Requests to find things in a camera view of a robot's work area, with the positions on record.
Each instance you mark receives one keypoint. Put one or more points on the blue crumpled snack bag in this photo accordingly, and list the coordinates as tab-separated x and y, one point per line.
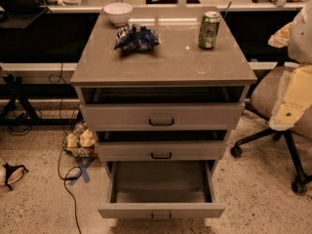
136	38

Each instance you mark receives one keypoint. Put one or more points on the black table stand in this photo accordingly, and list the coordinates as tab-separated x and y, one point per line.
19	111

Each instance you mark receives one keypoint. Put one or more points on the colourful bag on floor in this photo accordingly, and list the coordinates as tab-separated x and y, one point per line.
80	142

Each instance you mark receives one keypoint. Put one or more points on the grey drawer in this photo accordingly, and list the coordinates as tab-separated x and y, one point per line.
162	117
161	190
161	150

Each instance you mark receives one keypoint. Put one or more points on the green soda can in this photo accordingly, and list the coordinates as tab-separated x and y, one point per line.
208	30

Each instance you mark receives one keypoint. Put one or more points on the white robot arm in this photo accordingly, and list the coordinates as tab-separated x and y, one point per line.
297	36

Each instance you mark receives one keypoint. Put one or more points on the blue tape cross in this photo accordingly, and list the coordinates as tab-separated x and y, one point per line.
83	165

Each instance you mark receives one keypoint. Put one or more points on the black and white floor object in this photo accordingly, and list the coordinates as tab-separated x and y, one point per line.
11	174

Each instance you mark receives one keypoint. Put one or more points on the brown office chair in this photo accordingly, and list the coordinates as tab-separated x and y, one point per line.
262	101

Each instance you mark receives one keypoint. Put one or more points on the grey bottom drawer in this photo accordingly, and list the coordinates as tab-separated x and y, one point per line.
161	190

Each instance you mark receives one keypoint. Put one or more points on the grey top drawer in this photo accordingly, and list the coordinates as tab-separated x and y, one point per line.
162	117

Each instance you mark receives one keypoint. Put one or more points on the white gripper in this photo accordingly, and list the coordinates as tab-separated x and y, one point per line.
301	39

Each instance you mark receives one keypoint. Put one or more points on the grey middle drawer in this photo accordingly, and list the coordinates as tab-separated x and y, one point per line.
161	150

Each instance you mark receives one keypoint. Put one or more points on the grey three-drawer cabinet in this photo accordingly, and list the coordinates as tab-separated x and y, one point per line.
177	71

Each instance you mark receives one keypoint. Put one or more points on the white ceramic bowl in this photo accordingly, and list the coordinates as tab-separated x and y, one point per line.
118	13

